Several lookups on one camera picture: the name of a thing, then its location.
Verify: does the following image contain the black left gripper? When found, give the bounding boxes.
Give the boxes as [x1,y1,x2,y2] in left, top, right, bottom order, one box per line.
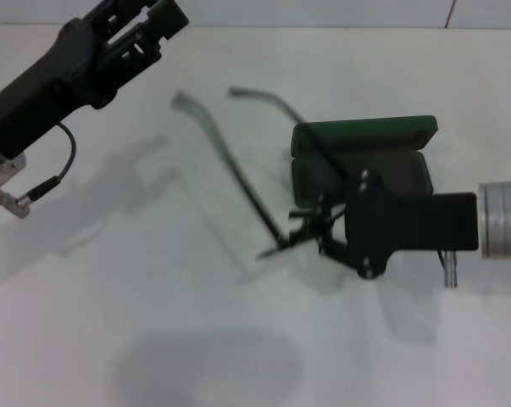
[0,16,164,161]

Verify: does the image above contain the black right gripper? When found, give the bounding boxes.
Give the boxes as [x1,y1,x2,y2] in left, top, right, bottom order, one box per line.
[288,169,480,281]

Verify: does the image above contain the black thin-frame glasses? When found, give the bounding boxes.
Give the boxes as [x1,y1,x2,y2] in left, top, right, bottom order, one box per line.
[169,86,353,262]

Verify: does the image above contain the green glasses case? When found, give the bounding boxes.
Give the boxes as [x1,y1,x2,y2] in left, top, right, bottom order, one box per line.
[289,114,439,209]

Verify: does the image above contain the black left arm cable with plug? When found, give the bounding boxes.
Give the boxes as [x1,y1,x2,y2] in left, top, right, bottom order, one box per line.
[0,122,78,220]

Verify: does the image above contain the black arm cable with plug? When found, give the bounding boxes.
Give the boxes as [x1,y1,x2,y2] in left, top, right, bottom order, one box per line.
[0,122,78,220]
[436,249,459,289]

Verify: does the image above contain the black right arm cable with plug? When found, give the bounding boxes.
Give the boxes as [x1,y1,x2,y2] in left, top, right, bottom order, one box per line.
[436,249,459,289]

